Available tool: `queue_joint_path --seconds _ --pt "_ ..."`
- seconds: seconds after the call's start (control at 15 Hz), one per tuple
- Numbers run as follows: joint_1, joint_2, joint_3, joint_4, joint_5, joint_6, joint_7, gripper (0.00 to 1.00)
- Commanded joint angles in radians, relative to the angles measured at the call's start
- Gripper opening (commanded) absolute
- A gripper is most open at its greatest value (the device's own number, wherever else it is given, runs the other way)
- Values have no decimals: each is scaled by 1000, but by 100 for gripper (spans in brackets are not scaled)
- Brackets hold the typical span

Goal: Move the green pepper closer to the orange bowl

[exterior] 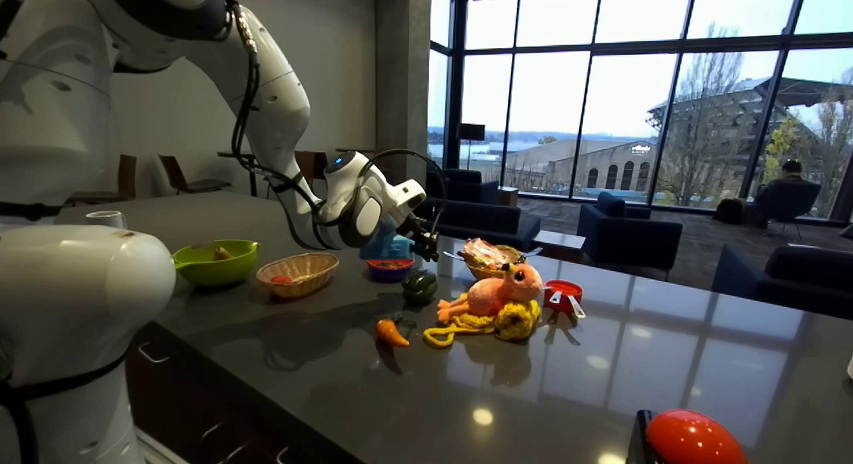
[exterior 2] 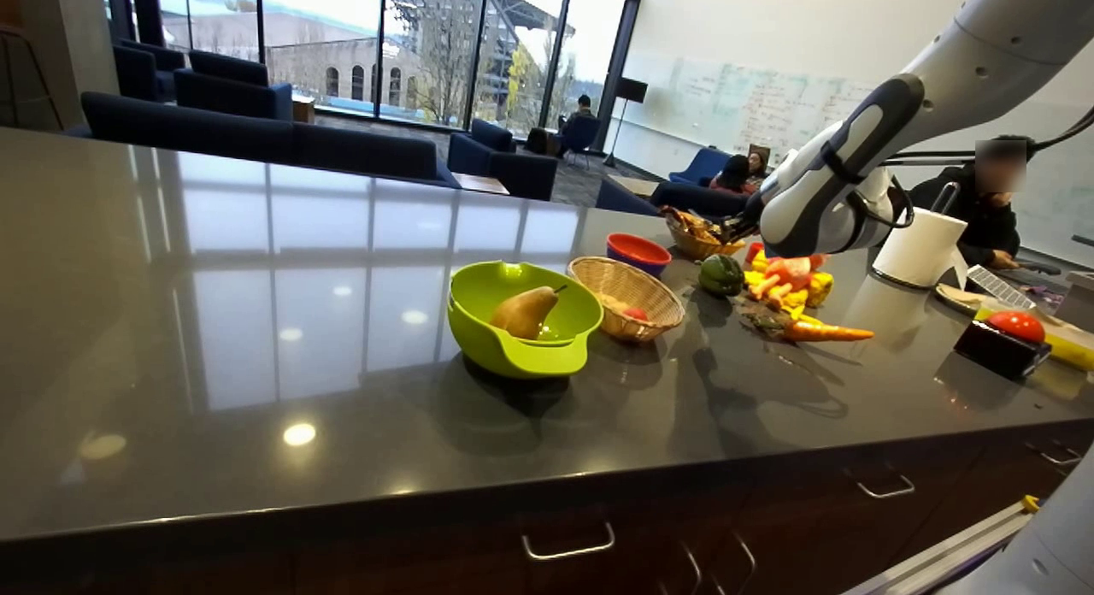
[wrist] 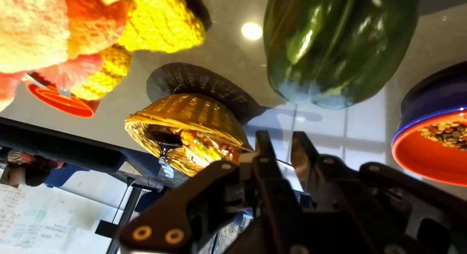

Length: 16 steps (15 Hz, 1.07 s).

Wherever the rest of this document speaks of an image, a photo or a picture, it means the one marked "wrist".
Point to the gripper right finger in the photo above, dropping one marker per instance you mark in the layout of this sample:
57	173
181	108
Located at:
383	195

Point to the heap of brown beans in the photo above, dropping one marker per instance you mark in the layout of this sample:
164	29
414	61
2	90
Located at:
447	131

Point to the orange toy food piece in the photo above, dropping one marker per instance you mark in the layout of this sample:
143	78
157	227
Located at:
204	146

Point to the green bell pepper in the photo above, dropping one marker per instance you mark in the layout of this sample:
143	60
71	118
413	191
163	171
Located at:
339	46

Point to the whiteboard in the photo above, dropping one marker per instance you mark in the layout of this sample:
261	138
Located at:
43	217

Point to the small orange bowl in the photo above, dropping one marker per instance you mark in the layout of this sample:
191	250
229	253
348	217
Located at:
62	102

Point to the woven wicker basket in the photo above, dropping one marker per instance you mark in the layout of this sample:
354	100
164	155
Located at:
189	113

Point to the person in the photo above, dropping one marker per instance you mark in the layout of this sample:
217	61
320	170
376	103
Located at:
34	170

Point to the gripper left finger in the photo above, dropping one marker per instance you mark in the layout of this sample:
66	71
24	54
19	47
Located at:
204	195

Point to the blue and orange bowl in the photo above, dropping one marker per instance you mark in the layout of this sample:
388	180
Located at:
430	100

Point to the yellow and orange plush toy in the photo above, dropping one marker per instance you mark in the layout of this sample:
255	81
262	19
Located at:
73	31

